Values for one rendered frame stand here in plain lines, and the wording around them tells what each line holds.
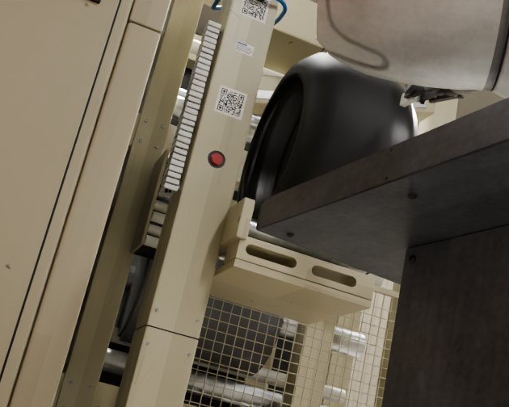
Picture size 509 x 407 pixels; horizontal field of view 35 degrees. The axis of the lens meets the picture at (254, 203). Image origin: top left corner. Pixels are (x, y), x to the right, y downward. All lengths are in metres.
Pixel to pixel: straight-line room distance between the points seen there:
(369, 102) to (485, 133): 1.33
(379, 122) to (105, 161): 1.01
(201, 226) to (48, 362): 0.96
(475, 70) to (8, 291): 0.61
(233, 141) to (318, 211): 1.19
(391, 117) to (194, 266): 0.60
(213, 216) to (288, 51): 0.82
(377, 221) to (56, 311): 0.42
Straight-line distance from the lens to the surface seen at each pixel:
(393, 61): 0.93
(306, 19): 2.55
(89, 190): 1.06
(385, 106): 1.99
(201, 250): 1.91
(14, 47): 1.11
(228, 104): 2.03
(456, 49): 0.92
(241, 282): 1.95
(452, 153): 0.67
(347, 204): 0.80
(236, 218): 1.86
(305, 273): 1.88
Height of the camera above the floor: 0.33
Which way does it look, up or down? 19 degrees up
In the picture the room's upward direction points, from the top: 13 degrees clockwise
